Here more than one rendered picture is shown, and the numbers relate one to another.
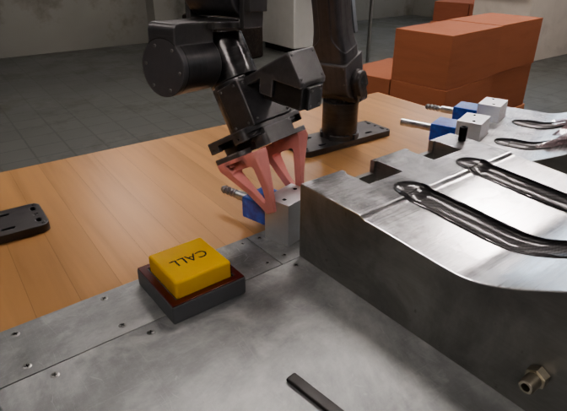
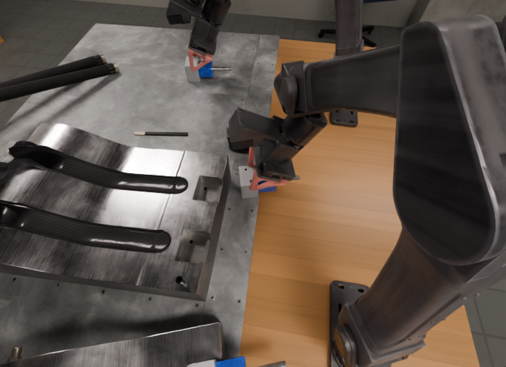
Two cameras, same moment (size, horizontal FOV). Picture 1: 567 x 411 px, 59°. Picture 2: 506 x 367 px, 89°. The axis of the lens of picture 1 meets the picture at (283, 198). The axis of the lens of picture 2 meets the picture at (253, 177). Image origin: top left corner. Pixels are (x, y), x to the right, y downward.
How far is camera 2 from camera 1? 0.79 m
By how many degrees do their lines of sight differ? 88
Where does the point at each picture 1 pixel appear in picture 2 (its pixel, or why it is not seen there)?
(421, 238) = (156, 156)
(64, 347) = (251, 104)
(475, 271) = (131, 151)
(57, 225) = (333, 127)
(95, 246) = not seen: hidden behind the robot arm
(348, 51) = (358, 315)
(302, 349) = (192, 143)
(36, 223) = (334, 118)
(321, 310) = not seen: hidden behind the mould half
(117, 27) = not seen: outside the picture
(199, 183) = (337, 193)
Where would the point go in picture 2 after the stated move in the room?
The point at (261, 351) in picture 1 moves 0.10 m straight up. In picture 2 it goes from (202, 135) to (195, 105)
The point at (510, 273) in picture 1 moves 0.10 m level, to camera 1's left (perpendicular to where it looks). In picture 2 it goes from (117, 152) to (159, 126)
